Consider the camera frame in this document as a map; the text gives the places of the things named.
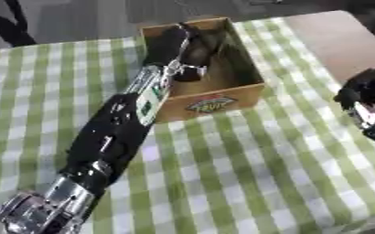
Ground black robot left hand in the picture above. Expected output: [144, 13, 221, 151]
[141, 21, 231, 82]

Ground tan cardboard box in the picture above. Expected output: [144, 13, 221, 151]
[137, 16, 268, 123]

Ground black tripod leg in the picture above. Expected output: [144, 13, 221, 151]
[0, 0, 38, 48]

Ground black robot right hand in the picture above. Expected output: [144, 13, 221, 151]
[333, 67, 375, 144]

